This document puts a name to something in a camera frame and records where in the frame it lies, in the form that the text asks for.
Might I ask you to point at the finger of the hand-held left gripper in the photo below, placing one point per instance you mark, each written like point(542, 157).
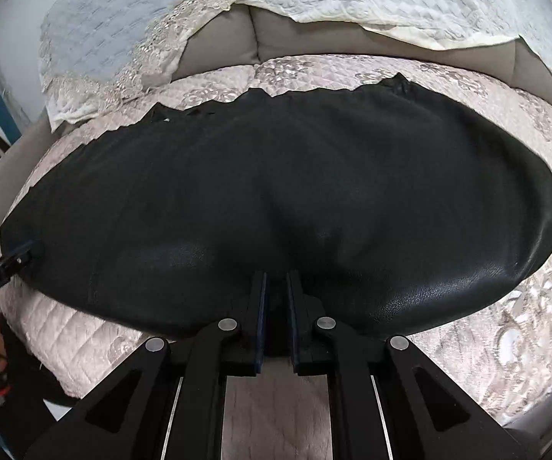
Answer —
point(17, 249)
point(19, 260)

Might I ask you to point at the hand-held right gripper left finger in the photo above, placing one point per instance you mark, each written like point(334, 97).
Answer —
point(259, 326)

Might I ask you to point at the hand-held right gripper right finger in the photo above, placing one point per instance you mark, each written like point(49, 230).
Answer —
point(295, 326)

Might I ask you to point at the black jacket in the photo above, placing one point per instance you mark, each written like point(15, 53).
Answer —
point(304, 177)

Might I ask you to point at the beige sofa with quilted cover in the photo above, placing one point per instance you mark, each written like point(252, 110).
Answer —
point(520, 345)

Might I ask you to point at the pale blue lace-edged cover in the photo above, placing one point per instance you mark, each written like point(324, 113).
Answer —
point(103, 33)

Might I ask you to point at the grey sofa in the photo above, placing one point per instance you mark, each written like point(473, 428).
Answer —
point(218, 43)

